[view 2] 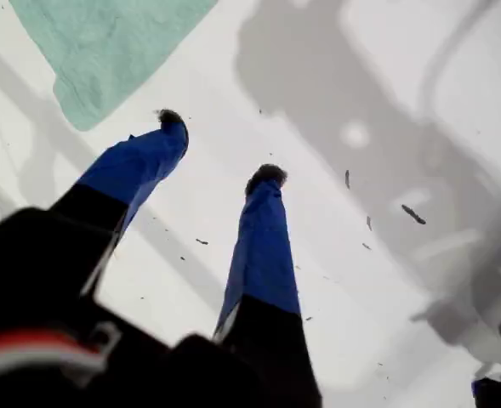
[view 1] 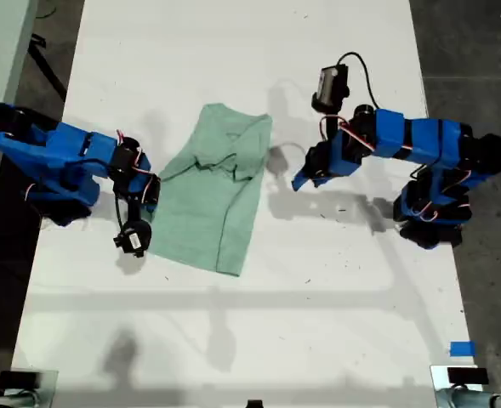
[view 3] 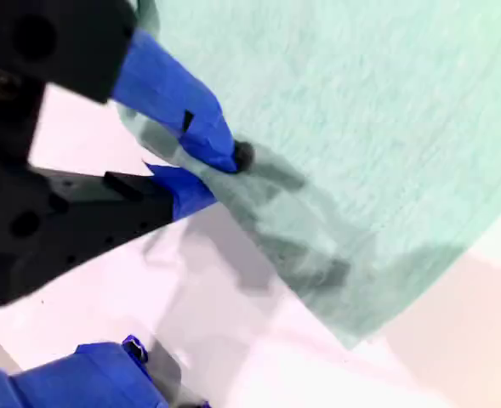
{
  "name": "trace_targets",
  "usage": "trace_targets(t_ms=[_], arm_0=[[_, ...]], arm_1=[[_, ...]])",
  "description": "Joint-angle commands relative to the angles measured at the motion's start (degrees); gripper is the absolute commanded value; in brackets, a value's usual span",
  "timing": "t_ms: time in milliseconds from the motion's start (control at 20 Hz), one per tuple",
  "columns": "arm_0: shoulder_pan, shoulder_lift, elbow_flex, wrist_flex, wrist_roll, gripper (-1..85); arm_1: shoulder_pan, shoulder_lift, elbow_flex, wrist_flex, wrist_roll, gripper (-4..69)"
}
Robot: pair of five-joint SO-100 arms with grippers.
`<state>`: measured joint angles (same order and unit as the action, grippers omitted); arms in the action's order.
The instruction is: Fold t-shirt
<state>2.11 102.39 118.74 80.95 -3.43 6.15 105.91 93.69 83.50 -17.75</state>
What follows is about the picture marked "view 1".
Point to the blue tape strip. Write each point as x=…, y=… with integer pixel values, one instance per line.
x=462, y=348

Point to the black stand leg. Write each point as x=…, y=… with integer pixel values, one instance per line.
x=46, y=68

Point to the black and grey camera box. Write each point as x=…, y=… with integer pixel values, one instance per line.
x=331, y=87

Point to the black clip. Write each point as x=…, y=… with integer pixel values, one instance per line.
x=254, y=404

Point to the pale green t-shirt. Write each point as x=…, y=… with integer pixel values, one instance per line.
x=199, y=212

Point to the grey metal clamp plate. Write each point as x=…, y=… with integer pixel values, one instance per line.
x=48, y=391
x=438, y=378

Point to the grey metal pipe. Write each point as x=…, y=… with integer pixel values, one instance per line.
x=488, y=400
x=16, y=400

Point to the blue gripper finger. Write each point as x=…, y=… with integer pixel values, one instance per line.
x=303, y=180
x=144, y=211
x=321, y=181
x=151, y=211

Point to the small black box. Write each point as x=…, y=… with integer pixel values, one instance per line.
x=467, y=375
x=18, y=379

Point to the black camera stalk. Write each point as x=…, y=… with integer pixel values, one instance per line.
x=328, y=127
x=134, y=210

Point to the blue and black robot arm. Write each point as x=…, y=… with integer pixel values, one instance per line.
x=63, y=149
x=424, y=140

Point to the black camera box white label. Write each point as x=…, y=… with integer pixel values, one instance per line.
x=133, y=240

